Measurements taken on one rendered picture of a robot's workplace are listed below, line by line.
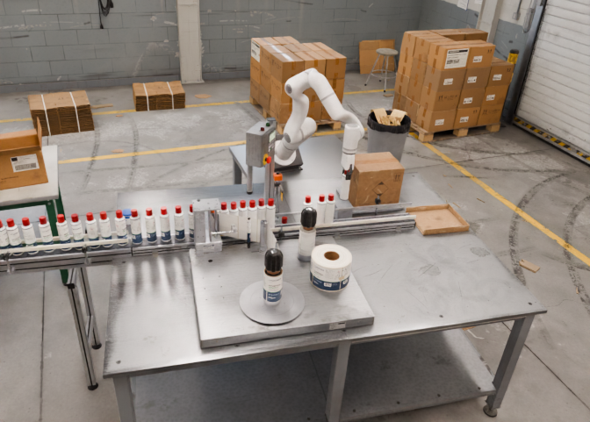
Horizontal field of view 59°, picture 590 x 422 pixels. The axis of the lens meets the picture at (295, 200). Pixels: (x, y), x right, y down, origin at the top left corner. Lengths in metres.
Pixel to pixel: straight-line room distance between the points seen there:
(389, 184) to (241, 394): 1.51
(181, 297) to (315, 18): 6.59
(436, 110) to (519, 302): 3.91
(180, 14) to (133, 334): 6.04
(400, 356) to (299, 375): 0.62
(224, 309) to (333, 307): 0.51
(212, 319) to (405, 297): 0.97
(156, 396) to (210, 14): 6.09
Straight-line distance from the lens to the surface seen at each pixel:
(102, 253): 2.95
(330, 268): 2.52
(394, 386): 3.14
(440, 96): 6.45
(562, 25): 7.15
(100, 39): 7.98
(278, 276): 2.38
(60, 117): 6.59
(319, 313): 2.49
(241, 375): 3.10
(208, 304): 2.52
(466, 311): 2.76
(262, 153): 2.75
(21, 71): 8.11
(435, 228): 3.24
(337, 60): 6.39
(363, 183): 3.25
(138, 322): 2.55
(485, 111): 7.02
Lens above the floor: 2.56
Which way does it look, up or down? 31 degrees down
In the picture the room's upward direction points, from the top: 4 degrees clockwise
